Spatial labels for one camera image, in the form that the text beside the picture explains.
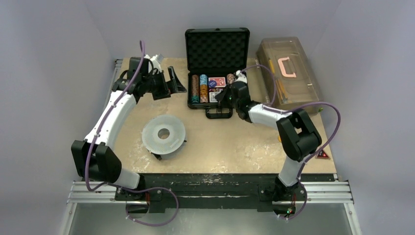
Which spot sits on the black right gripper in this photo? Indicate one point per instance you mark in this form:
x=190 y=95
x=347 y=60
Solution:
x=226 y=96

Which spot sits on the light blue chip stack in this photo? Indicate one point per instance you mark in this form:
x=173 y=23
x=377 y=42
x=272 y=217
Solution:
x=203 y=80

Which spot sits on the white perforated cable spool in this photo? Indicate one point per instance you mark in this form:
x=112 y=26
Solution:
x=164 y=136

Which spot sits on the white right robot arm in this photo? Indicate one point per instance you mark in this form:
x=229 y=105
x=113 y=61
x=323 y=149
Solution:
x=299 y=136

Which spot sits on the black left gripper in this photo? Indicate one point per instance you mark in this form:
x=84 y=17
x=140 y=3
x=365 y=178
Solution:
x=174 y=85

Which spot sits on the red playing card deck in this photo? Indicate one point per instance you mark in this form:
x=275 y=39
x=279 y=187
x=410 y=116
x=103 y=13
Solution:
x=221 y=81

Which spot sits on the orange yellow chip stack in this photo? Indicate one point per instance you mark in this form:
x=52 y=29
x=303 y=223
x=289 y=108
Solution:
x=203 y=93

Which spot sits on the red triangle warning sticker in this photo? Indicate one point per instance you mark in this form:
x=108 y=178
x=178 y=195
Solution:
x=323 y=155

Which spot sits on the aluminium frame rail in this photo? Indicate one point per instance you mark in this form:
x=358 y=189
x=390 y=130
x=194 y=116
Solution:
x=328 y=192

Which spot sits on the long brown chip stack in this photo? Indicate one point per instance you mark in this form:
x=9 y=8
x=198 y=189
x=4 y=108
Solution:
x=195 y=97

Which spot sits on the peach chip stack right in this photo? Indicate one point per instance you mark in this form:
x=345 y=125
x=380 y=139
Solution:
x=230 y=78

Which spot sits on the black poker set case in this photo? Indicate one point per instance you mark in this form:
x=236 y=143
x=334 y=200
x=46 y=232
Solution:
x=215 y=52

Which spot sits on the blue playing card deck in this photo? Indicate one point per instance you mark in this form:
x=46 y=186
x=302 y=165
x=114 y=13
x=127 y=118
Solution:
x=214 y=97

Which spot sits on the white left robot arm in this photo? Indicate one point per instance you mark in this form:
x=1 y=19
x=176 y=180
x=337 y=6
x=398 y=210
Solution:
x=93 y=156

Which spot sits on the blue small blind button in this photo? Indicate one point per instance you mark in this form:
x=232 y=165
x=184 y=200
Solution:
x=212 y=83

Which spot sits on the translucent plastic toolbox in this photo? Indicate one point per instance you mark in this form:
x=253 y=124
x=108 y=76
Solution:
x=288 y=77

